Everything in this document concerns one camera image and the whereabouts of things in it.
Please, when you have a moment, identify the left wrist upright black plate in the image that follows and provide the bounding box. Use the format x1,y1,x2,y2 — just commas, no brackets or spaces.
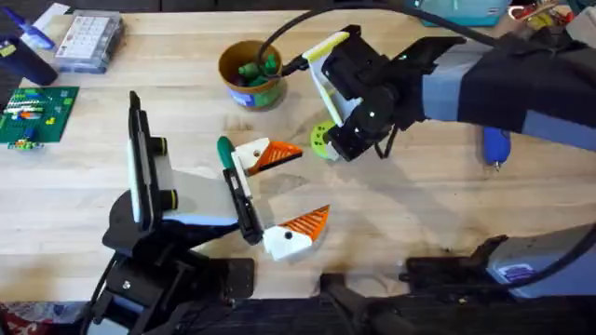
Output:
126,89,156,234

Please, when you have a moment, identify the blue electric screwdriver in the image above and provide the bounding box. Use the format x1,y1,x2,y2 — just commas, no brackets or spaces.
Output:
481,125,512,173

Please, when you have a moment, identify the green disc with holes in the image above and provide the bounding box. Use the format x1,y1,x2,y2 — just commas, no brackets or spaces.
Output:
310,119,344,162

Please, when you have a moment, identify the clear plastic parts box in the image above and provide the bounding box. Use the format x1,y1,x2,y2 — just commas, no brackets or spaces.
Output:
54,9,125,75

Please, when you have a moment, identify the right wrist upright pale plate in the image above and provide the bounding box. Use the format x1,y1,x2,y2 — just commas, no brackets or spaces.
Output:
301,30,364,128

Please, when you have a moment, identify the red patterned cloth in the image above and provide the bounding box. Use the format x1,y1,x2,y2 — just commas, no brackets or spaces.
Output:
0,301,90,335

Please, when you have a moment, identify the thick black cable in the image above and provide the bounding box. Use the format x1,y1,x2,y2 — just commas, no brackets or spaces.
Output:
256,0,503,78

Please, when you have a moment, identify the dark blue cylinder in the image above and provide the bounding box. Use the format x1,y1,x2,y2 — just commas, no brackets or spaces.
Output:
0,34,60,87

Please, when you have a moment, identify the teal box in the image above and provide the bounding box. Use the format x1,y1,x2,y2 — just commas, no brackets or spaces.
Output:
403,0,514,28

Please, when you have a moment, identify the brown tub with green toys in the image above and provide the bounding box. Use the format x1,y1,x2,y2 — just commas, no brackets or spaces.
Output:
217,39,287,113

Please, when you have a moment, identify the white paper sheet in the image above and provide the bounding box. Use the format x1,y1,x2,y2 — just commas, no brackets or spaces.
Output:
32,2,72,34

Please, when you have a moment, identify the grey box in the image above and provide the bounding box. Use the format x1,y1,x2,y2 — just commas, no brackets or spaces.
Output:
564,4,596,48

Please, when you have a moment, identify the blue translucent tool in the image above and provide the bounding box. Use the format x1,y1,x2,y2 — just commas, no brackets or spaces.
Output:
0,5,58,52

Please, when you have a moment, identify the green board with toy blocks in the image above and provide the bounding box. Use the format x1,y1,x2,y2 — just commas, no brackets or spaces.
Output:
0,85,81,152

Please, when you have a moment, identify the heap of scissors and tools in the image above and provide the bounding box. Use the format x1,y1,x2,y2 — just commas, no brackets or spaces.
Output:
507,0,576,30

